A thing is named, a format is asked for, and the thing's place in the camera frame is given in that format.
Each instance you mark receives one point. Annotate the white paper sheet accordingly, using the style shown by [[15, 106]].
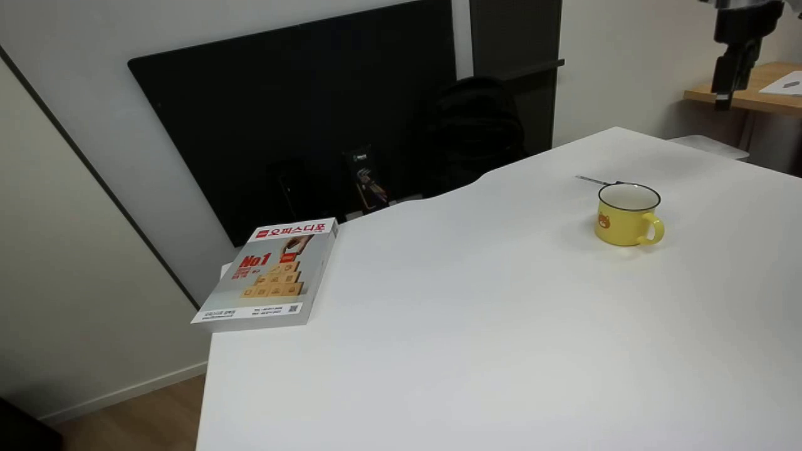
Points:
[[784, 83]]

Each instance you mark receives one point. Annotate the yellow enamel mug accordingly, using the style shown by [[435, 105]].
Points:
[[626, 216]]

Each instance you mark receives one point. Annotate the black board panel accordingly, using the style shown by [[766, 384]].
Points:
[[282, 119]]

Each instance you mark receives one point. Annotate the black backpack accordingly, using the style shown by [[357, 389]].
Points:
[[473, 131]]

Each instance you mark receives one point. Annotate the black pouch with pens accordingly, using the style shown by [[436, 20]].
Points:
[[366, 178]]

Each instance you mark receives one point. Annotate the thick catalogue book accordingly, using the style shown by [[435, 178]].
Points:
[[269, 275]]

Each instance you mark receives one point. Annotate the grey marker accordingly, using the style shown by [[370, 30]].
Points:
[[592, 181]]

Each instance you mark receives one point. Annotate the dark grey partition panel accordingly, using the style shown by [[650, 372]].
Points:
[[514, 62]]

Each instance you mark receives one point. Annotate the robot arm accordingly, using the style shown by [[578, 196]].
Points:
[[739, 3]]

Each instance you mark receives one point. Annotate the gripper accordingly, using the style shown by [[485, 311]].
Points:
[[745, 24]]

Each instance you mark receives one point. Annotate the wooden table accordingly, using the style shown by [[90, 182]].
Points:
[[764, 94]]

